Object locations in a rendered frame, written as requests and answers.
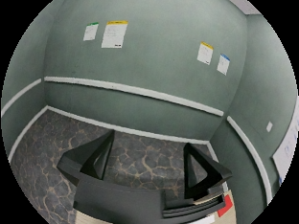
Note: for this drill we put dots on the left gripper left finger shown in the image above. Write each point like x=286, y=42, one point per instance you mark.
x=83, y=157

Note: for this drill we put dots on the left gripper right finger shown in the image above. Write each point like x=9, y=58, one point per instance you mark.
x=217, y=174

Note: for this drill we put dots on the red flat rectangular pad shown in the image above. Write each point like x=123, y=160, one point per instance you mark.
x=228, y=206

